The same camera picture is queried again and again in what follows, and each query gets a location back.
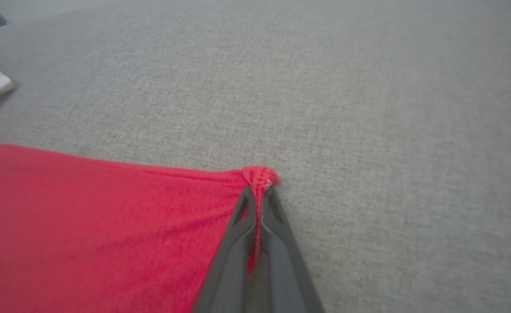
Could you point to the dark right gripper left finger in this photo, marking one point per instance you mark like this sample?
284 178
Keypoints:
229 269

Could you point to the grey fabric sofa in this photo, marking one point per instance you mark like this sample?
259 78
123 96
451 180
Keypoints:
368 108

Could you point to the red shirt with white sleeves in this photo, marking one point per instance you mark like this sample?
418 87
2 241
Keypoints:
107 226

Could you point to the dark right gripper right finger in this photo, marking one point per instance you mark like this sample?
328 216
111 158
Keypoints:
281 269

